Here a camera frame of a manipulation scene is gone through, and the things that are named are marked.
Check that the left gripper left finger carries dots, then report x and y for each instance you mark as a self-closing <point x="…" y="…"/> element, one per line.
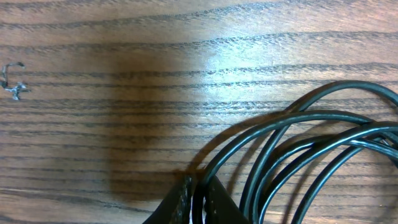
<point x="176" y="206"/>

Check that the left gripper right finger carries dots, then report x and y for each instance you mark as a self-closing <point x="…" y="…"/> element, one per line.
<point x="219" y="206"/>

